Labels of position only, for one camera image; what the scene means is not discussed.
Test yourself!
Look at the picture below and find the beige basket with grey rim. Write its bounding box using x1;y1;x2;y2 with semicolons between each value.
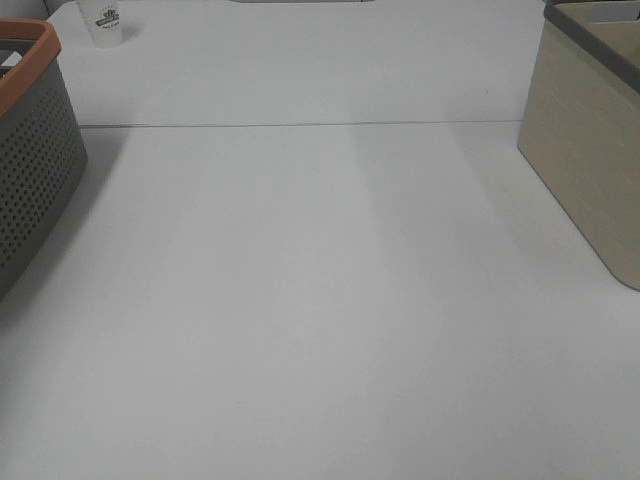
517;1;639;289

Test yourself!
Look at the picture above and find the grey perforated basket orange rim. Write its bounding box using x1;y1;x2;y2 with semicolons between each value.
1;18;88;294

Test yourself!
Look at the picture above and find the white paper cup green logo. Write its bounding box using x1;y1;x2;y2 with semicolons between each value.
76;0;123;49

